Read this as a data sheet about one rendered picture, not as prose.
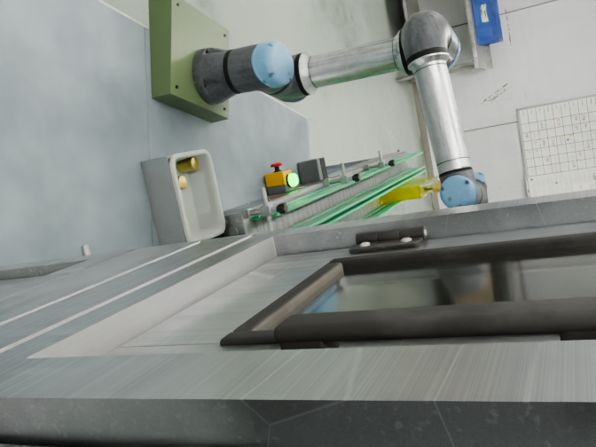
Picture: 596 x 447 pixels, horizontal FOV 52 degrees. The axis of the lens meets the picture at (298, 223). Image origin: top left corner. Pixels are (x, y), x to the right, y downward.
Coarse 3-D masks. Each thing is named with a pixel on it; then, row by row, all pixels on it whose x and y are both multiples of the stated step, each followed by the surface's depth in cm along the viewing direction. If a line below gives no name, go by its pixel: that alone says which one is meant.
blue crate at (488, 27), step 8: (472, 0) 619; (480, 0) 616; (488, 0) 614; (496, 0) 646; (472, 8) 623; (480, 8) 619; (488, 8) 616; (496, 8) 648; (480, 16) 621; (488, 16) 618; (496, 16) 615; (480, 24) 623; (488, 24) 620; (496, 24) 616; (480, 32) 625; (488, 32) 621; (496, 32) 618; (480, 40) 625; (488, 40) 623; (496, 40) 622
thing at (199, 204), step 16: (176, 160) 150; (208, 160) 156; (176, 176) 143; (192, 176) 159; (208, 176) 157; (176, 192) 143; (192, 192) 160; (208, 192) 158; (192, 208) 159; (208, 208) 159; (192, 224) 158; (208, 224) 160; (224, 224) 159; (192, 240) 145
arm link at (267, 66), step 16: (240, 48) 157; (256, 48) 153; (272, 48) 152; (240, 64) 154; (256, 64) 152; (272, 64) 152; (288, 64) 158; (240, 80) 156; (256, 80) 154; (272, 80) 153; (288, 80) 157
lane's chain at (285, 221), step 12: (396, 168) 299; (408, 168) 318; (372, 180) 262; (384, 180) 277; (336, 192) 222; (348, 192) 233; (312, 204) 202; (324, 204) 211; (276, 216) 177; (288, 216) 184; (300, 216) 192; (252, 228) 164; (264, 228) 170; (276, 228) 176
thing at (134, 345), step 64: (576, 192) 48; (128, 256) 63; (192, 256) 54; (256, 256) 54; (320, 256) 52; (384, 256) 46; (448, 256) 43; (512, 256) 41; (576, 256) 38; (0, 320) 42; (64, 320) 38; (128, 320) 38; (192, 320) 39; (256, 320) 35; (320, 320) 28; (384, 320) 26; (448, 320) 25; (512, 320) 24; (576, 320) 23; (0, 384) 28; (64, 384) 26; (128, 384) 24; (192, 384) 23; (256, 384) 22; (320, 384) 20; (384, 384) 19; (448, 384) 19; (512, 384) 18; (576, 384) 17
